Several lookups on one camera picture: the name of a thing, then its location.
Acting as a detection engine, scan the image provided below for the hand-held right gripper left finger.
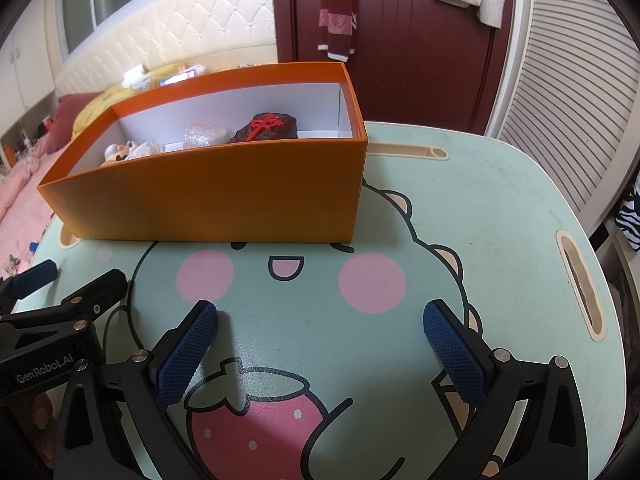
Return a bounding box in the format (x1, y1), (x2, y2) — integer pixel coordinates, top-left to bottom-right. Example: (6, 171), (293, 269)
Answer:
(52, 300), (219, 480)

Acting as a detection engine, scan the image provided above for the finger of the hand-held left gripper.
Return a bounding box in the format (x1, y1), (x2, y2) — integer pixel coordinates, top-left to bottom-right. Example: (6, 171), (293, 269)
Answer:
(0, 259), (58, 311)
(60, 268), (130, 318)

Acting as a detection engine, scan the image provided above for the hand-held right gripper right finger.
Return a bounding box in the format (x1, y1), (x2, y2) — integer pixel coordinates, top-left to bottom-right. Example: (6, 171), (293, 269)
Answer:
(422, 299), (591, 480)

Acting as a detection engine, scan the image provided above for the beige bear keychain figure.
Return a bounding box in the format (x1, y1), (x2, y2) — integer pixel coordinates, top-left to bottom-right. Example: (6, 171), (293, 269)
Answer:
(102, 142), (133, 166)

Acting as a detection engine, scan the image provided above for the white plastic bag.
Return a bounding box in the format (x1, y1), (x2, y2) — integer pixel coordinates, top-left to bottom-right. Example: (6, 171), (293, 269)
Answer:
(125, 141), (167, 161)

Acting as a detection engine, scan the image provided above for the orange cardboard box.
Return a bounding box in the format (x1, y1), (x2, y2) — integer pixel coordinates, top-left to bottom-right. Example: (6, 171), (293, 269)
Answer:
(36, 61), (369, 246)

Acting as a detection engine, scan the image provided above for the bubble wrap ball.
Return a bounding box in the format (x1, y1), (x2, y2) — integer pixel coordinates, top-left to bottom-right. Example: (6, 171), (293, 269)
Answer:
(182, 121), (233, 150)

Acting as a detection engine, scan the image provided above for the dark red mahjong tile block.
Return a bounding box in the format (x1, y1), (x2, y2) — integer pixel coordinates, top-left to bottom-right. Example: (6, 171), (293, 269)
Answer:
(228, 112), (300, 143)

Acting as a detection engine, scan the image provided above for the cartoon printed green desktop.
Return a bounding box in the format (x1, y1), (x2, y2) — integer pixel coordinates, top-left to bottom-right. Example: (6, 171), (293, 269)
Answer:
(27, 120), (626, 480)

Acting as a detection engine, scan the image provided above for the pink blanket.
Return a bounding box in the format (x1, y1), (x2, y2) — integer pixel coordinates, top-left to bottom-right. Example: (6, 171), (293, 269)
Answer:
(0, 160), (56, 281)

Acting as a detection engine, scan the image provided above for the dark red pillow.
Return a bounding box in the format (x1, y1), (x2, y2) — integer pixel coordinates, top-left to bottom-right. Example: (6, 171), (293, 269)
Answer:
(50, 92), (103, 141)

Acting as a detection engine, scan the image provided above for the yellow pillow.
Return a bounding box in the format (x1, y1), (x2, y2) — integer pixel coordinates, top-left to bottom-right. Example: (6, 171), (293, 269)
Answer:
(70, 62), (201, 141)

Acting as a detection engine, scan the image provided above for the white cabinet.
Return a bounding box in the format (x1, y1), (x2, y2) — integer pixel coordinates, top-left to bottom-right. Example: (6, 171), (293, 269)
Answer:
(0, 25), (56, 136)

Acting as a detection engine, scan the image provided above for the white device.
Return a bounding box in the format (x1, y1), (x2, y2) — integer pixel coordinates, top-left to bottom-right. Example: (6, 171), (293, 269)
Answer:
(122, 65), (151, 91)

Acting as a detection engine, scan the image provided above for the zebra striped cloth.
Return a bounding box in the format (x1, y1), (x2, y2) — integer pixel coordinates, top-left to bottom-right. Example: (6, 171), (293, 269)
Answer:
(614, 185), (640, 253)

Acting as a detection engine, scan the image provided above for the cream padded headboard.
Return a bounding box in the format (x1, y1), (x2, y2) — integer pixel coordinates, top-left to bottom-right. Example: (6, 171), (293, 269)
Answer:
(52, 0), (278, 96)

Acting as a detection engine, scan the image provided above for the white louvered closet door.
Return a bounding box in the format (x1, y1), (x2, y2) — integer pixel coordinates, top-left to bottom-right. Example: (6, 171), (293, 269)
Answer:
(500, 0), (640, 221)

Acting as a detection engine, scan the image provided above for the dark red wooden door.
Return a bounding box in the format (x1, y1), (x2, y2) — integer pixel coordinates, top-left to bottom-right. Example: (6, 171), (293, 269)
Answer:
(272, 0), (516, 136)

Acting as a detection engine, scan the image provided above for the red striped scarf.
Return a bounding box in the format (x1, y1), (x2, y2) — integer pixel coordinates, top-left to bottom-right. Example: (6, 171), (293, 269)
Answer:
(317, 0), (358, 62)

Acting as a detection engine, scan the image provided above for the black cable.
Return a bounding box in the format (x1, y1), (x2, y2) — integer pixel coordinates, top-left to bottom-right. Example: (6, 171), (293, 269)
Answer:
(102, 305), (151, 356)

